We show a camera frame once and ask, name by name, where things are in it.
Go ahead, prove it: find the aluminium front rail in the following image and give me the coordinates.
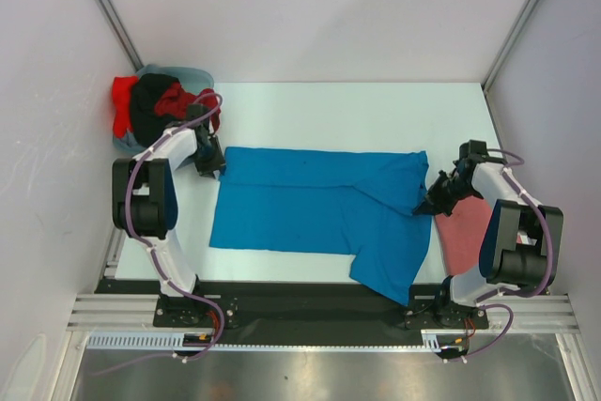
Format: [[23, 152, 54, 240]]
[[69, 294, 579, 333]]

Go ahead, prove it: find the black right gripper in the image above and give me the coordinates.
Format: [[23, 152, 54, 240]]
[[412, 170, 479, 216]]

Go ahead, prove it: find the black t-shirt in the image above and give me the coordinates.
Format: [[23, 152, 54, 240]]
[[130, 73, 178, 147]]

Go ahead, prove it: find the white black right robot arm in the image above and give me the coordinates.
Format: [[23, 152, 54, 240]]
[[412, 140, 563, 327]]

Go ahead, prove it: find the blue t-shirt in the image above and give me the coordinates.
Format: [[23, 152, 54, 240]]
[[209, 147, 432, 305]]

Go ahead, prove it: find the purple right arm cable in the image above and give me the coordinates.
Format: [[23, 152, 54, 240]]
[[485, 149, 553, 299]]

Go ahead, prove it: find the aluminium corner post left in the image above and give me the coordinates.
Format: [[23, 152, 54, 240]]
[[95, 0, 144, 70]]

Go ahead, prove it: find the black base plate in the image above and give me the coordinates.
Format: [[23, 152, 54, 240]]
[[95, 279, 488, 347]]

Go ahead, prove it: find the grey t-shirt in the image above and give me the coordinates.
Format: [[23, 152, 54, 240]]
[[113, 131, 145, 155]]

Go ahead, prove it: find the folded pink t-shirt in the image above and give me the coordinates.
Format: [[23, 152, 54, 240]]
[[434, 197, 492, 276]]

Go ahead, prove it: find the grey plastic basket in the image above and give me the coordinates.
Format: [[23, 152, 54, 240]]
[[131, 65, 214, 129]]

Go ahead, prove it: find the bright red t-shirt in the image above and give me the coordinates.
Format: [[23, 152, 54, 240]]
[[111, 75, 138, 139]]

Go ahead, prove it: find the dark red t-shirt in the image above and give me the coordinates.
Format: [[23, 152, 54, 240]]
[[154, 82, 218, 121]]

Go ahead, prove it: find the aluminium corner post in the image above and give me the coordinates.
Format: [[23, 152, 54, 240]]
[[95, 0, 144, 70], [481, 0, 542, 96]]

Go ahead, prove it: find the aluminium corner post right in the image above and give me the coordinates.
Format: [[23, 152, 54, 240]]
[[481, 0, 542, 96]]

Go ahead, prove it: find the white slotted cable duct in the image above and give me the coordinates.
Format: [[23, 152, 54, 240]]
[[86, 332, 466, 353]]

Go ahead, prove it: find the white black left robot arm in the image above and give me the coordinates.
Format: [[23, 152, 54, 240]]
[[112, 103, 226, 328]]

